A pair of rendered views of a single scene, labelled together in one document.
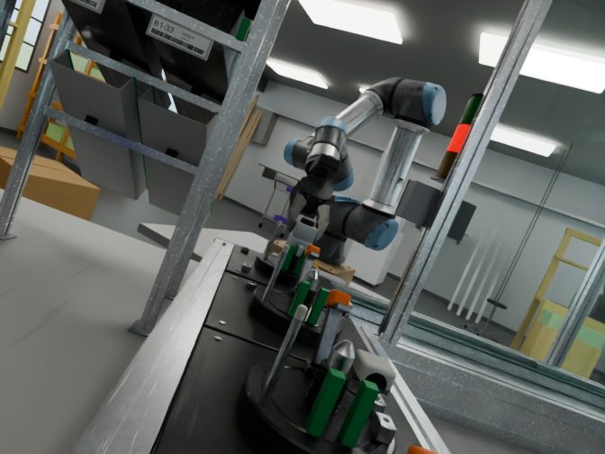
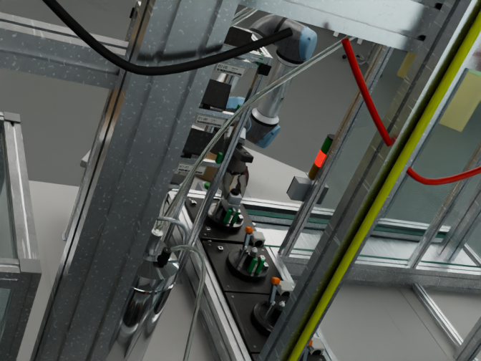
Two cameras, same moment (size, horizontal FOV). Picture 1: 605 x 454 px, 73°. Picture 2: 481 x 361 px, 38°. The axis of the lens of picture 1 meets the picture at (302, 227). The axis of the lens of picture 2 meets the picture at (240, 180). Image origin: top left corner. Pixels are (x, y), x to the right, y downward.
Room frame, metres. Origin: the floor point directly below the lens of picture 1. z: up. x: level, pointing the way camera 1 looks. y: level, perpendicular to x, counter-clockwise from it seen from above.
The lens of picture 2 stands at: (-1.09, 0.81, 2.20)
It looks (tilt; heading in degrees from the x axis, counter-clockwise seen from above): 27 degrees down; 337
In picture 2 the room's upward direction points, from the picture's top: 24 degrees clockwise
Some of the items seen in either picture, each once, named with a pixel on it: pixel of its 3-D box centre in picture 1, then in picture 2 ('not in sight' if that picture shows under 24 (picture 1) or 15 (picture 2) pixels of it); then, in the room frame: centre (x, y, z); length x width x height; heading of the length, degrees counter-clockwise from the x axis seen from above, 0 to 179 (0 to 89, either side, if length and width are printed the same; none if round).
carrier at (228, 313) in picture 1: (304, 294); (251, 257); (0.58, -0.04, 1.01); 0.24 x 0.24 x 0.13; 8
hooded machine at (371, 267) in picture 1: (377, 240); not in sight; (7.02, -1.29, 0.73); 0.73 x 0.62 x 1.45; 158
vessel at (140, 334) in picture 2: not in sight; (133, 291); (-0.04, 0.48, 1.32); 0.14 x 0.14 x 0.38
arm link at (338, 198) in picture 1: (341, 213); not in sight; (1.43, -0.11, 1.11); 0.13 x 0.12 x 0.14; 53
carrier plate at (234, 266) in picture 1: (284, 278); (222, 221); (0.84, -0.01, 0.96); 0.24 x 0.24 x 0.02; 8
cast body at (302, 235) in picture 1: (302, 236); (232, 200); (0.83, -0.01, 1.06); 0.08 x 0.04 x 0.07; 8
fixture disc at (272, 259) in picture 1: (287, 270); (224, 217); (0.84, -0.01, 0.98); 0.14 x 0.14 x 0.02
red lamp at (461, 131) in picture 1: (465, 142); (324, 158); (0.75, -0.21, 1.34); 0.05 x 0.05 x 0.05
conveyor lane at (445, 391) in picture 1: (405, 352); (290, 244); (0.86, -0.31, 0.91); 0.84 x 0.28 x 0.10; 98
